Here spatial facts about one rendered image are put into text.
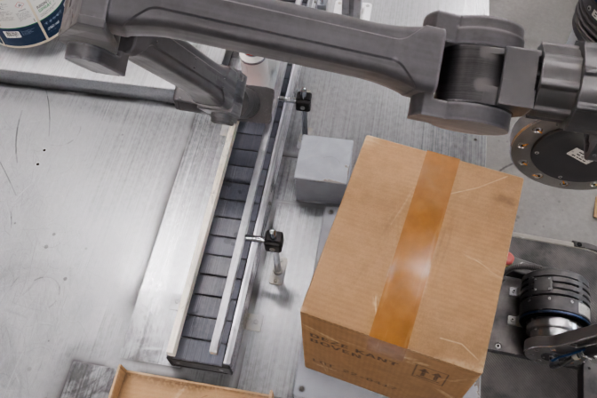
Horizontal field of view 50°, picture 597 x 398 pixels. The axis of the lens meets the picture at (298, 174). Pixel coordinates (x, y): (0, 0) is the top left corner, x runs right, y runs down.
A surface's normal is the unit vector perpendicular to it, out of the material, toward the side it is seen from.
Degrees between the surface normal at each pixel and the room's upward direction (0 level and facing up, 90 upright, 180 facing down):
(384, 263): 0
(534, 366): 0
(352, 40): 32
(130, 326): 0
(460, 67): 39
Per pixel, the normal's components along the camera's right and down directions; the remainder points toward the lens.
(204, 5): 0.16, -0.03
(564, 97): -0.21, 0.53
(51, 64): -0.04, -0.53
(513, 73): -0.13, -0.07
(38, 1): 0.77, 0.53
